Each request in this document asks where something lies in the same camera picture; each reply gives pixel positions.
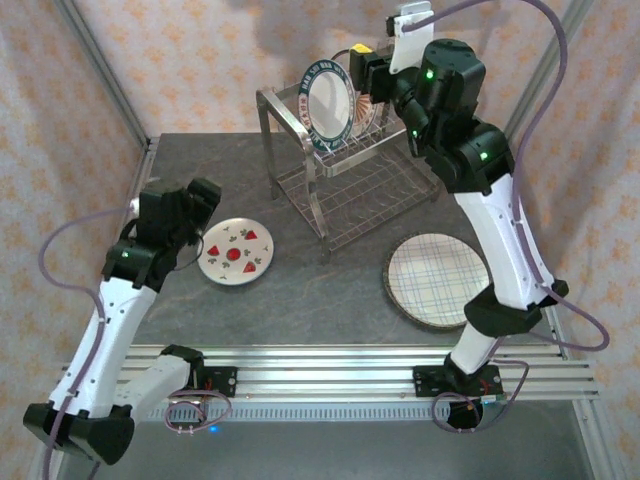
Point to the textured glass plate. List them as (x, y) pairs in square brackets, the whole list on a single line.
[(434, 329)]

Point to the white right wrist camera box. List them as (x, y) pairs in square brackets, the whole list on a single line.
[(410, 40)]

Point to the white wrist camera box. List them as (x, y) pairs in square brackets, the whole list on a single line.
[(133, 204), (410, 40)]

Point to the blue grid pattern plate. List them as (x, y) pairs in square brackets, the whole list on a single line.
[(430, 280)]

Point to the stainless steel dish rack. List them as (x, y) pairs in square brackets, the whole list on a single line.
[(266, 145)]

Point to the aluminium frame post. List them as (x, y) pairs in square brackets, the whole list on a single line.
[(577, 7), (100, 65)]

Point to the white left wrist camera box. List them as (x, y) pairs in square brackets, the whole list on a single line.
[(133, 204)]

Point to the strawberry print blue rim plate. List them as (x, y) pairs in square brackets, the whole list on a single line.
[(235, 252)]

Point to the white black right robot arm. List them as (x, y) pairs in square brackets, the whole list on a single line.
[(500, 240)]

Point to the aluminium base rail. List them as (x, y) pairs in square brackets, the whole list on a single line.
[(320, 372)]

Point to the small green circuit board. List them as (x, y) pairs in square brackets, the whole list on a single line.
[(492, 399)]

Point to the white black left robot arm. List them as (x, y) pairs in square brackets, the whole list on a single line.
[(115, 325)]

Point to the green rim lettered plate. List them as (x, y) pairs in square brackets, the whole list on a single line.
[(327, 105)]

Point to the aluminium table side rail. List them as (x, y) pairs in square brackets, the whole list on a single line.
[(146, 162)]

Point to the orange flower pattern plate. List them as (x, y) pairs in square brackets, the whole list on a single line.
[(364, 117)]

